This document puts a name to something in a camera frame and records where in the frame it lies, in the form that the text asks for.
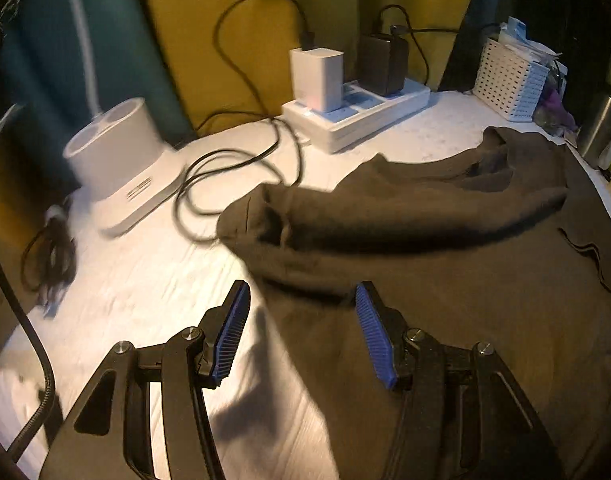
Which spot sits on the black charger adapter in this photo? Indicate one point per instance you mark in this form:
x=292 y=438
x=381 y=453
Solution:
x=383 y=65

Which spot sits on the blue white paper packets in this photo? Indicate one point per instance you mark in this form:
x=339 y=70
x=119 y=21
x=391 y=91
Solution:
x=523 y=40

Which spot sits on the dark olive garment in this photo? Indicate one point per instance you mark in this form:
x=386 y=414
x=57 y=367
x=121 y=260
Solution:
x=435 y=240

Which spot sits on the teal curtain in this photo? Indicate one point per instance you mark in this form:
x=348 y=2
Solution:
x=40 y=60

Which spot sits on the white power strip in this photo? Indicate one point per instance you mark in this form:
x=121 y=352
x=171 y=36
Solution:
x=345 y=125

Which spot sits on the yellow curtain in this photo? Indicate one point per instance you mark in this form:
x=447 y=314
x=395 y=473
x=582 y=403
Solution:
x=195 y=35

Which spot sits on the stainless steel tumbler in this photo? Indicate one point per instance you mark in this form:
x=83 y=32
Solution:
x=598 y=120

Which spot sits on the white plastic basket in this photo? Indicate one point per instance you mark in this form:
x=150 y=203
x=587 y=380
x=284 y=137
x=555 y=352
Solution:
x=505 y=80

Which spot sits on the white charger adapter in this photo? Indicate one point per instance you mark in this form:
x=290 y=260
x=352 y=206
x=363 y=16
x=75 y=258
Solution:
x=315 y=80

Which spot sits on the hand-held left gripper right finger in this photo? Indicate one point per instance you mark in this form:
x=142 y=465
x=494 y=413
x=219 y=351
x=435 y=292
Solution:
x=375 y=340

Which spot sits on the brown cardboard box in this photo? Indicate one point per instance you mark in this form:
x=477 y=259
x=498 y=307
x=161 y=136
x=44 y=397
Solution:
x=10 y=195

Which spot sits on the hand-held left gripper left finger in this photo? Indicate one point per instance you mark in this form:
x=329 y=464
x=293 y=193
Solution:
x=230 y=335

